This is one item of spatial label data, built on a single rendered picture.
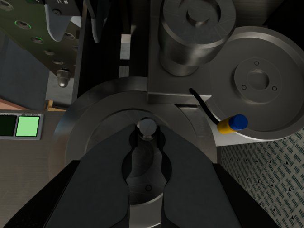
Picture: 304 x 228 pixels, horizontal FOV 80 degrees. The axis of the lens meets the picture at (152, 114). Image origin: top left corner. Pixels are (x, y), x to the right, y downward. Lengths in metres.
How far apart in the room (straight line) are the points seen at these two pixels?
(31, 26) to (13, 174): 0.36
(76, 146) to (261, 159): 0.25
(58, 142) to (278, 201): 0.26
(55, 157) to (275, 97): 0.21
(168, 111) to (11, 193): 0.50
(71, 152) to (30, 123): 0.41
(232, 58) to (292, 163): 0.14
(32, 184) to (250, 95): 0.52
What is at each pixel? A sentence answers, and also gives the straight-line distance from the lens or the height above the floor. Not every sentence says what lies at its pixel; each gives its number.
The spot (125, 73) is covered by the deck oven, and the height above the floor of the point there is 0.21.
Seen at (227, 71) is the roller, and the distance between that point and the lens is 0.21.
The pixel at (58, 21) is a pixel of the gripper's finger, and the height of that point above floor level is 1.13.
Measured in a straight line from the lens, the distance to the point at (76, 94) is 0.19.
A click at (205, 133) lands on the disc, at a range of 0.17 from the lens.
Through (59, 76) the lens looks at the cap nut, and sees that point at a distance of 0.57.
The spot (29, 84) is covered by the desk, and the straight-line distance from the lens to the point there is 2.35.
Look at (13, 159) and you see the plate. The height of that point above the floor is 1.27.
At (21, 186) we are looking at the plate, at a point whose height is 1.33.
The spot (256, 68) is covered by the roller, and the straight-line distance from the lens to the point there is 0.21.
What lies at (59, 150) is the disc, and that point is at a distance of 0.18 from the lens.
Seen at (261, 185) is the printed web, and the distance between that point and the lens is 0.32.
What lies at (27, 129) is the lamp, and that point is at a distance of 0.58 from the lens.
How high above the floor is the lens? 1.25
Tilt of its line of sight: 12 degrees down
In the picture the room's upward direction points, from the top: 179 degrees counter-clockwise
